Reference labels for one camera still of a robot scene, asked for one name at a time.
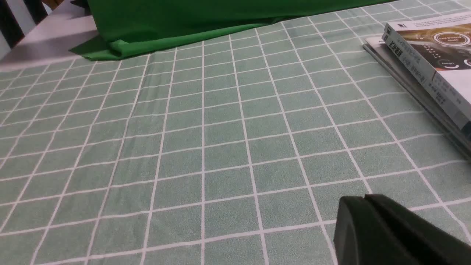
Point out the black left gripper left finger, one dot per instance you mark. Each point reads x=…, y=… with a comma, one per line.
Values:
x=361, y=237

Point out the bright green cloth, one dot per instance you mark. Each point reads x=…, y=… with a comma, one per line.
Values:
x=128, y=28

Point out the white top book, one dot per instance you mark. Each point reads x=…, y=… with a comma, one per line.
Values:
x=437, y=52

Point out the green checkered tablecloth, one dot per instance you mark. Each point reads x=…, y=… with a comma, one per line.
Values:
x=233, y=151

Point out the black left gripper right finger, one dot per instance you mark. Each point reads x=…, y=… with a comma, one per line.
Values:
x=426, y=242

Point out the thin grey bottom book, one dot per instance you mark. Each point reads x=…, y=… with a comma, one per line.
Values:
x=448, y=116

